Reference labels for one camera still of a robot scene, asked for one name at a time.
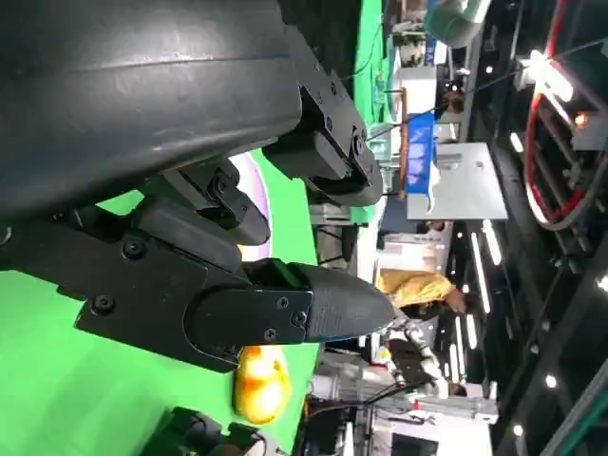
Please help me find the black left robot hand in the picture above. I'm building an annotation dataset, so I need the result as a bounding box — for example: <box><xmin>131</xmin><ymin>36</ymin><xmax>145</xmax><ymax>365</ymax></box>
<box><xmin>0</xmin><ymin>0</ymin><xmax>396</xmax><ymax>374</ymax></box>

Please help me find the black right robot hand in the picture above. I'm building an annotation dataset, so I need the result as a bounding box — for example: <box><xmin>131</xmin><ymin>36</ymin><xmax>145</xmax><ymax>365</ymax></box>
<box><xmin>145</xmin><ymin>406</ymin><xmax>282</xmax><ymax>456</ymax></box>

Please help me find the orange and white bread roll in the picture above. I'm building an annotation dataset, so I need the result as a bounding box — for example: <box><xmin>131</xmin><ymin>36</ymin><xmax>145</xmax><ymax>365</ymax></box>
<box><xmin>231</xmin><ymin>345</ymin><xmax>292</xmax><ymax>426</ymax></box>

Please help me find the green table cloth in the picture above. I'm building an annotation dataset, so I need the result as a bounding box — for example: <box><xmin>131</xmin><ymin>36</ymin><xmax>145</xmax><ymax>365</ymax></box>
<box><xmin>0</xmin><ymin>0</ymin><xmax>405</xmax><ymax>456</ymax></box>

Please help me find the lilac plate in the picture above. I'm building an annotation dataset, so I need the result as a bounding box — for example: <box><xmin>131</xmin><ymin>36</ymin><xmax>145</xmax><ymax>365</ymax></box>
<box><xmin>230</xmin><ymin>151</ymin><xmax>274</xmax><ymax>248</ymax></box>

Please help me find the person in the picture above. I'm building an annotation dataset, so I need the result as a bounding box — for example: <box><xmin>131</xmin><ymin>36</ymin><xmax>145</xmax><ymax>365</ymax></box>
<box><xmin>377</xmin><ymin>269</ymin><xmax>484</xmax><ymax>330</ymax></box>

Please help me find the blue banner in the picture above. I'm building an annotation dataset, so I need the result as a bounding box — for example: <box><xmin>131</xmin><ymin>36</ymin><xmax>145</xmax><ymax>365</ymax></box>
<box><xmin>402</xmin><ymin>111</ymin><xmax>439</xmax><ymax>197</ymax></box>

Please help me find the grey flat panel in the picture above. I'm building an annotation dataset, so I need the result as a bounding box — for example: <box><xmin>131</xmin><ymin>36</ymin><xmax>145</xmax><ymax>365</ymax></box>
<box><xmin>406</xmin><ymin>142</ymin><xmax>509</xmax><ymax>222</ymax></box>

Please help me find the pale green duct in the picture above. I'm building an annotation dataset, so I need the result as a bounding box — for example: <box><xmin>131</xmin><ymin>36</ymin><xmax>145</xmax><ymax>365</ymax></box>
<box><xmin>424</xmin><ymin>0</ymin><xmax>491</xmax><ymax>49</ymax></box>

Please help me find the red hose loop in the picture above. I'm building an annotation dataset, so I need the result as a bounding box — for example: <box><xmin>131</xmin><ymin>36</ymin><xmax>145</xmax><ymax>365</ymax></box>
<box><xmin>523</xmin><ymin>0</ymin><xmax>608</xmax><ymax>235</ymax></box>

